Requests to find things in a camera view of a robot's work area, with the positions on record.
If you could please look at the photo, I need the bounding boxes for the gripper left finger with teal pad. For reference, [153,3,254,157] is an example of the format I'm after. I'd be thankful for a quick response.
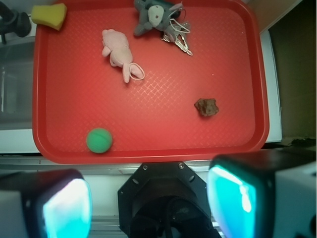
[0,169,92,238]

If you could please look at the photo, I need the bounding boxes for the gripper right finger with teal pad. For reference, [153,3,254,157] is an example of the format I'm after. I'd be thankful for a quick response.
[207,148,317,238]

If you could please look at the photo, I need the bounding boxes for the brown rock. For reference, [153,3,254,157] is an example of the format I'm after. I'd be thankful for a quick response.
[194,98,219,117]

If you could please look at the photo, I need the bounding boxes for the green foam ball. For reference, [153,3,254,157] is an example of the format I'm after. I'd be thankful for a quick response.
[86,128,113,154]

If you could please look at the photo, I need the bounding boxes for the red plastic tray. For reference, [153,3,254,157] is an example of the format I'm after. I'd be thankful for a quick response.
[32,0,269,164]

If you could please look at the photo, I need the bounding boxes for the grey sink basin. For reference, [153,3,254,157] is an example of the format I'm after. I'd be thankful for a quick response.
[0,37,35,130]

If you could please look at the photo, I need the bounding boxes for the pink plush bunny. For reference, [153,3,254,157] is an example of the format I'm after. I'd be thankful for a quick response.
[102,29,145,84]

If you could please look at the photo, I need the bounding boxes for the brown cardboard panel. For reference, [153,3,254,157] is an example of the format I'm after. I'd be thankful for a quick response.
[245,0,302,33]

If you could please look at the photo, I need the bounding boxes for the grey faucet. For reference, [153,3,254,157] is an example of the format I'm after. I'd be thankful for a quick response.
[0,1,32,45]

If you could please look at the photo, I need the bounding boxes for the silver keys bunch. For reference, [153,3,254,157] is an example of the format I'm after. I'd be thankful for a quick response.
[161,19,193,56]

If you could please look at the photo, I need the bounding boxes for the yellow sponge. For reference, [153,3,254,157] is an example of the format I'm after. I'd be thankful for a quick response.
[31,3,67,31]

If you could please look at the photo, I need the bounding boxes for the grey plush donkey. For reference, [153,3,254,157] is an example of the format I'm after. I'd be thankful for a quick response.
[134,0,183,37]

